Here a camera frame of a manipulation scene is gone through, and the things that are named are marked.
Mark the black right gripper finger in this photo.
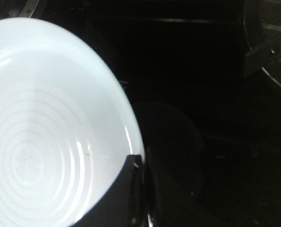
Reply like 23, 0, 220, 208
77, 155, 146, 227

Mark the light blue plate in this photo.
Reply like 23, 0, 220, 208
0, 17, 145, 227

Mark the black glass gas cooktop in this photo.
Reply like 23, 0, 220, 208
0, 0, 281, 227

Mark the right black gas burner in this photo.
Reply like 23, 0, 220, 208
243, 0, 281, 87

